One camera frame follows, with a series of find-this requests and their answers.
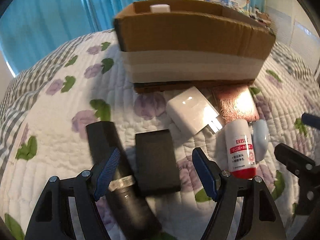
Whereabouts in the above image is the black cylindrical bottle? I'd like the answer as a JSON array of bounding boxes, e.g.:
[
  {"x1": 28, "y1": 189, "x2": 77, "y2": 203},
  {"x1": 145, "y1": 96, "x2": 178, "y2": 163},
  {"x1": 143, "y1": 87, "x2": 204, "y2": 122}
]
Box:
[{"x1": 86, "y1": 121, "x2": 162, "y2": 239}]

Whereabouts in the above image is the white square adapter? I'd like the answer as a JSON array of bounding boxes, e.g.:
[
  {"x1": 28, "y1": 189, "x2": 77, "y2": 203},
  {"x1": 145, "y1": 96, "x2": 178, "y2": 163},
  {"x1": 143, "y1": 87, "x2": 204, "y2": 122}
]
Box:
[{"x1": 150, "y1": 4, "x2": 171, "y2": 13}]

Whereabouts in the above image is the grey checkered bed sheet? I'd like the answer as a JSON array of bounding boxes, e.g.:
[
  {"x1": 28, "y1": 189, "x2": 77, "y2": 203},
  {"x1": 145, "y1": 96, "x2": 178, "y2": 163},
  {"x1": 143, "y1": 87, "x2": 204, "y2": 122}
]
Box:
[{"x1": 1, "y1": 34, "x2": 92, "y2": 176}]

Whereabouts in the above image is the white louvered wardrobe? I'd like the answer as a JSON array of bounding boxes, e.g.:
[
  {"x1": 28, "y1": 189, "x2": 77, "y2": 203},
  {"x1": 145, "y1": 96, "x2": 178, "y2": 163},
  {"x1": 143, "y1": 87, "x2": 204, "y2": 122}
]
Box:
[{"x1": 265, "y1": 0, "x2": 320, "y2": 78}]

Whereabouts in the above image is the black flat rectangular case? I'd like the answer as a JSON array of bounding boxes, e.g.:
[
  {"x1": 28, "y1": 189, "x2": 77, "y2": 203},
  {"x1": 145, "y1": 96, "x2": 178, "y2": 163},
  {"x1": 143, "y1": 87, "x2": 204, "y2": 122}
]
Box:
[{"x1": 135, "y1": 129, "x2": 181, "y2": 197}]

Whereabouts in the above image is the blue window curtain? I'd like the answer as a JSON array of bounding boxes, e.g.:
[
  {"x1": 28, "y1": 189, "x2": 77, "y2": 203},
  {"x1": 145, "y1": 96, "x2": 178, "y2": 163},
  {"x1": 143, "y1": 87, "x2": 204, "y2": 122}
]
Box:
[{"x1": 1, "y1": 0, "x2": 143, "y2": 74}]

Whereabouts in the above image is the floral quilted bedspread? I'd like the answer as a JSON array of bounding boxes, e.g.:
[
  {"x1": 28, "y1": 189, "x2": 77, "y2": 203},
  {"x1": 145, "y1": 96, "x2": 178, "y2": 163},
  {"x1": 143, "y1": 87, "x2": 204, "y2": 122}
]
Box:
[{"x1": 1, "y1": 30, "x2": 319, "y2": 239}]

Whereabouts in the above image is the red rose-pattern card case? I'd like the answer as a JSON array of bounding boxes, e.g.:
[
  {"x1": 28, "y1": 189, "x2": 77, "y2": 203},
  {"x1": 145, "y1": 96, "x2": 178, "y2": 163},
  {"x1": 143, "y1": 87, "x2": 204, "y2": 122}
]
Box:
[{"x1": 213, "y1": 85, "x2": 260, "y2": 125}]

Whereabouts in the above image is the white plug charger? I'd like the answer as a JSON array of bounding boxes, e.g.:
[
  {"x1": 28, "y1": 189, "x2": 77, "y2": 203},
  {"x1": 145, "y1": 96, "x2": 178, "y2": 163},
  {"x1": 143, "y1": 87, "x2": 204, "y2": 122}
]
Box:
[{"x1": 166, "y1": 87, "x2": 222, "y2": 139}]

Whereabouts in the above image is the open cardboard box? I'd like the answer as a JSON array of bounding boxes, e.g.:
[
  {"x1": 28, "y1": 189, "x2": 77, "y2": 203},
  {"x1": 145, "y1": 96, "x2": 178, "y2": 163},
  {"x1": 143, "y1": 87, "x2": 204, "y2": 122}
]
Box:
[{"x1": 114, "y1": 0, "x2": 276, "y2": 93}]

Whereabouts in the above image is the light blue earbud case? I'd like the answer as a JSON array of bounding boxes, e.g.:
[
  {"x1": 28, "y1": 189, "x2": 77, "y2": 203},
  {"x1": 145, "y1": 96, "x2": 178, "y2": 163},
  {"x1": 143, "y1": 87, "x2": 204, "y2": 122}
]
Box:
[{"x1": 252, "y1": 120, "x2": 270, "y2": 163}]

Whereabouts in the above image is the white red-capped tube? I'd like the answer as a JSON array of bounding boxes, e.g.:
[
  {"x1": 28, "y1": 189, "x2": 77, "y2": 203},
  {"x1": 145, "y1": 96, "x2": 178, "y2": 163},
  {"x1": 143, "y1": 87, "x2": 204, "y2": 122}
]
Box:
[{"x1": 225, "y1": 119, "x2": 257, "y2": 179}]

